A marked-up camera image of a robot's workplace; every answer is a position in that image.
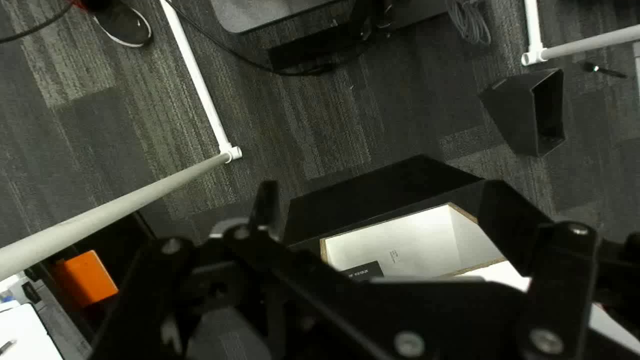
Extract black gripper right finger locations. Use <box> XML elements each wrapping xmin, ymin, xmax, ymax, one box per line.
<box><xmin>517</xmin><ymin>218</ymin><xmax>640</xmax><ymax>360</ymax></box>

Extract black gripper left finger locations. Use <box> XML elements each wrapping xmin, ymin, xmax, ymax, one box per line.
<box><xmin>89</xmin><ymin>178</ymin><xmax>287</xmax><ymax>360</ymax></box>

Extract orange block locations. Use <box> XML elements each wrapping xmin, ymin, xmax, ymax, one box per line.
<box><xmin>51</xmin><ymin>247</ymin><xmax>123</xmax><ymax>311</ymax></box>

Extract white wooden cabinet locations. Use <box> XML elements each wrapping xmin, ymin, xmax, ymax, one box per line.
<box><xmin>319</xmin><ymin>200</ymin><xmax>640</xmax><ymax>355</ymax></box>

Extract long white upright pipe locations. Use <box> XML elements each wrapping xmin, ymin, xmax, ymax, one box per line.
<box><xmin>0</xmin><ymin>145</ymin><xmax>244</xmax><ymax>282</ymax></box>

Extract white device with buttons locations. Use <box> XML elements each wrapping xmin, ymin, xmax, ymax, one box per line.
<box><xmin>0</xmin><ymin>269</ymin><xmax>94</xmax><ymax>360</ymax></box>

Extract black open bin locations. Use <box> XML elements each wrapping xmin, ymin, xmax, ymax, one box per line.
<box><xmin>479</xmin><ymin>64</ymin><xmax>568</xmax><ymax>159</ymax></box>

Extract small black marker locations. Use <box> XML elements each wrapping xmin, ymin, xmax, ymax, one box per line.
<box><xmin>582</xmin><ymin>59</ymin><xmax>630</xmax><ymax>80</ymax></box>

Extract white floor pipe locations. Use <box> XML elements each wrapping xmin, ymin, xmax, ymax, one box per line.
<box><xmin>158</xmin><ymin>0</ymin><xmax>241</xmax><ymax>156</ymax></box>
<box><xmin>520</xmin><ymin>23</ymin><xmax>640</xmax><ymax>68</ymax></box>

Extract short white pipe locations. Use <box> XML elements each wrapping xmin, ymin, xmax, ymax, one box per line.
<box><xmin>522</xmin><ymin>0</ymin><xmax>546</xmax><ymax>59</ymax></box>

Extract round black ring stand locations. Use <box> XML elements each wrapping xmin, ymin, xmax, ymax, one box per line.
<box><xmin>86</xmin><ymin>0</ymin><xmax>157</xmax><ymax>49</ymax></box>

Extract thin black floor cable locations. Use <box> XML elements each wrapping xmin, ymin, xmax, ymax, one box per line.
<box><xmin>0</xmin><ymin>0</ymin><xmax>77</xmax><ymax>45</ymax></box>

